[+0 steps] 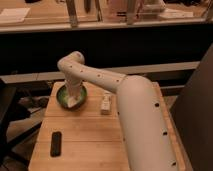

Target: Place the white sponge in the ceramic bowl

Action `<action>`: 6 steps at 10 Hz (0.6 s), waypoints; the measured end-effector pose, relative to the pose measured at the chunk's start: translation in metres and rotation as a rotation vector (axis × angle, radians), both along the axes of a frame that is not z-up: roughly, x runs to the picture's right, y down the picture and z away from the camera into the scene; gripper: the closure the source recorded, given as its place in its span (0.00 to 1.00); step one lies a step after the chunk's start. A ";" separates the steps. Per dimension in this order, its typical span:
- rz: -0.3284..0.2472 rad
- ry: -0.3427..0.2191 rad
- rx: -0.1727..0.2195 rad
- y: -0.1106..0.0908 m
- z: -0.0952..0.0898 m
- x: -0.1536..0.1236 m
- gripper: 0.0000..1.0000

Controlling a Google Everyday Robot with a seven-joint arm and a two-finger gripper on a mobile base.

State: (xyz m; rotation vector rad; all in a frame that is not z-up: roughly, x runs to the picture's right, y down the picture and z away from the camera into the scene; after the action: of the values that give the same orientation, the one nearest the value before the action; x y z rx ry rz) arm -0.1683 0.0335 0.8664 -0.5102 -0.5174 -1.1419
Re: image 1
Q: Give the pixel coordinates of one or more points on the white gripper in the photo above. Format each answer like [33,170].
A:
[74,91]

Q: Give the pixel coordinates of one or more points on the black rectangular remote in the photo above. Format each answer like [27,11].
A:
[56,140]

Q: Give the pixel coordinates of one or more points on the dark panel at right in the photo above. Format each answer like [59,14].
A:
[192,113]

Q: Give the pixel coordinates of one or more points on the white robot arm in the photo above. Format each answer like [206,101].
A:
[144,129]

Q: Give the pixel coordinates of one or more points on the black chair at left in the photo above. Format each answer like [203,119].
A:
[9,106]

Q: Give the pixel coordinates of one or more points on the white paper on shelf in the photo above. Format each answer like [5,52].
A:
[13,15]

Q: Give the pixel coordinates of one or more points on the green ceramic bowl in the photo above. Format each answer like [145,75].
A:
[62,97]

